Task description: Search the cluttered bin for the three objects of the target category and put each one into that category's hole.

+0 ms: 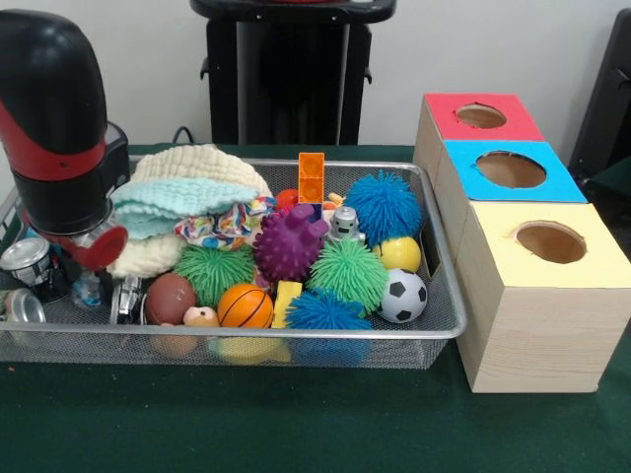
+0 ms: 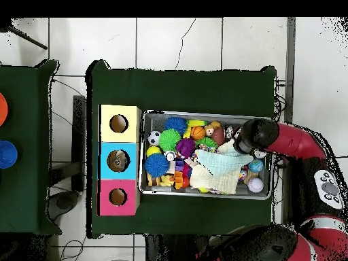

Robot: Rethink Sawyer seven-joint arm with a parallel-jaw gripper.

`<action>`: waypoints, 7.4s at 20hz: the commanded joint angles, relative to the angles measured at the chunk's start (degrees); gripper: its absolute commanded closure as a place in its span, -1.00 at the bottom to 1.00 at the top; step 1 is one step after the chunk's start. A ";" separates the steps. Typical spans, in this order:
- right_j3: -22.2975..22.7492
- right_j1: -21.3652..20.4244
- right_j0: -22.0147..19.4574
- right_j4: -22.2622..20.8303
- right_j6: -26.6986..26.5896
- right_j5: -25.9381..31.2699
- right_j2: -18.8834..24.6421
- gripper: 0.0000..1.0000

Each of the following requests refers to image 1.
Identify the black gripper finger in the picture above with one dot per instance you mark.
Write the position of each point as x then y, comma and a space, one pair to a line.
72, 268
107, 288

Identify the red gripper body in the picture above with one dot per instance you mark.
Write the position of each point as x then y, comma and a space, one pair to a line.
106, 246

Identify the clear plastic bottle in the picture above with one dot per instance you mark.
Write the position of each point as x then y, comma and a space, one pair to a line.
88, 290

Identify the crushed red silver can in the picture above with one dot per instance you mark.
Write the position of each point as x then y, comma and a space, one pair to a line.
127, 300

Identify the mint knitted cloth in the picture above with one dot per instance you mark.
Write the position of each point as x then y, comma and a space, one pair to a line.
162, 202

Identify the colourful patterned cloth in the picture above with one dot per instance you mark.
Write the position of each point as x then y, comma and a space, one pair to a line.
222, 224

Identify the cream knitted cloth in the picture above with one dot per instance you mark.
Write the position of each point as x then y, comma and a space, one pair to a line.
197, 165

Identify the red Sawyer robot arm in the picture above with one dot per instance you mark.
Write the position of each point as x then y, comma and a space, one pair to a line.
49, 74

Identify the wooden box with three holes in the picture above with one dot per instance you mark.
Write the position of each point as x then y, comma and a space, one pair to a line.
542, 335

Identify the crushed black silver can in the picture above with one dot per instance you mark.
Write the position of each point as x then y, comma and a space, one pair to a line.
27, 261

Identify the orange basketball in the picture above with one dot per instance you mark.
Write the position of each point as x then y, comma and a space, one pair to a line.
245, 305

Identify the purple spiky toy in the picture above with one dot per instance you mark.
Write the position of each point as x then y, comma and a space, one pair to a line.
288, 244

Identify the dark green tablecloth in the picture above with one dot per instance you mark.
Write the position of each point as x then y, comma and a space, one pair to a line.
296, 428

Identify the green koosh ball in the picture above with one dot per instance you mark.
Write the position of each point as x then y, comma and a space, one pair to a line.
347, 273

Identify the large blue koosh ball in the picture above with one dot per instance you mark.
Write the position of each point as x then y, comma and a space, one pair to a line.
384, 207

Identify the black upright panel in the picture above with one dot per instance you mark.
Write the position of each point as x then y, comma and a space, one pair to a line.
606, 98

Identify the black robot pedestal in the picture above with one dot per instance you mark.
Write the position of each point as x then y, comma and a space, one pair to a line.
291, 74

